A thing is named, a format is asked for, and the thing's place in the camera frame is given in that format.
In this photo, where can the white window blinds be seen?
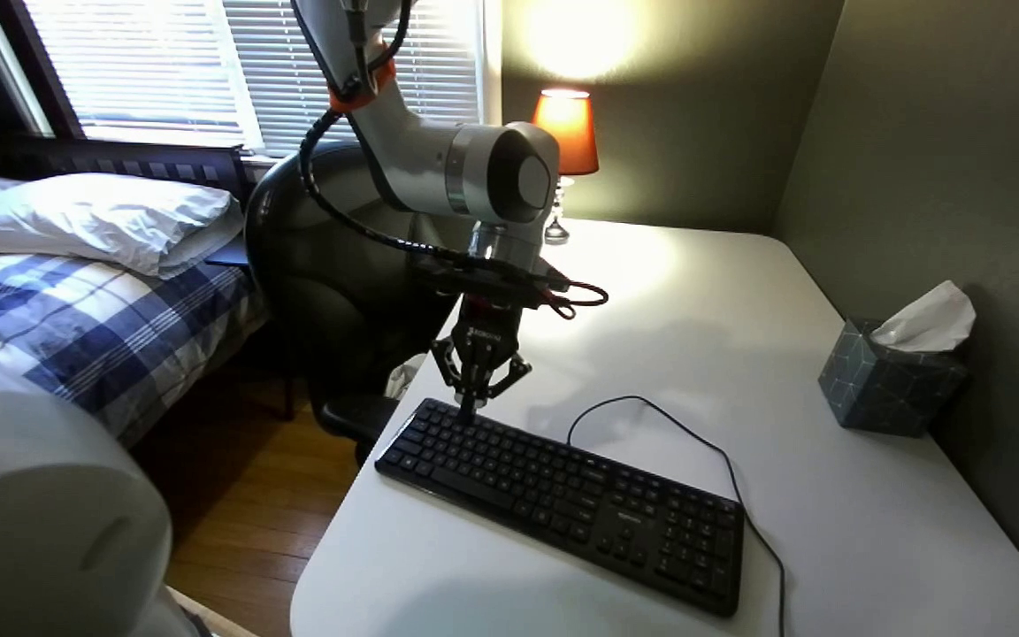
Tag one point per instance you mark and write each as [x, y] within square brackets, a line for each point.
[238, 73]

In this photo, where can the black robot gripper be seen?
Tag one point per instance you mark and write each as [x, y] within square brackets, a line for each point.
[479, 355]

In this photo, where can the blue plaid bed blanket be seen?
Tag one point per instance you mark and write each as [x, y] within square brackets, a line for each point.
[117, 345]

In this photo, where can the black leather office chair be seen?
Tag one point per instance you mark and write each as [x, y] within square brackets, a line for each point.
[346, 306]

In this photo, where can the black computer keyboard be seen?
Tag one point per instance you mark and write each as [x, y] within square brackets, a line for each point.
[655, 532]

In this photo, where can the teal tissue box right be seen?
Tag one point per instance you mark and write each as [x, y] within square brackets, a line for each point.
[904, 372]

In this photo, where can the orange shade table lamp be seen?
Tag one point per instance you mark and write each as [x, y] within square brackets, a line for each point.
[567, 114]

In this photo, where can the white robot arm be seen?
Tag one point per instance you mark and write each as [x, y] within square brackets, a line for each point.
[502, 178]

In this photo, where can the white pillow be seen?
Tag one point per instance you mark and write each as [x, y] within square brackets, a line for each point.
[146, 224]

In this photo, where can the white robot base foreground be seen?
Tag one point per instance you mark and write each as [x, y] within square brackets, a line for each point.
[84, 532]

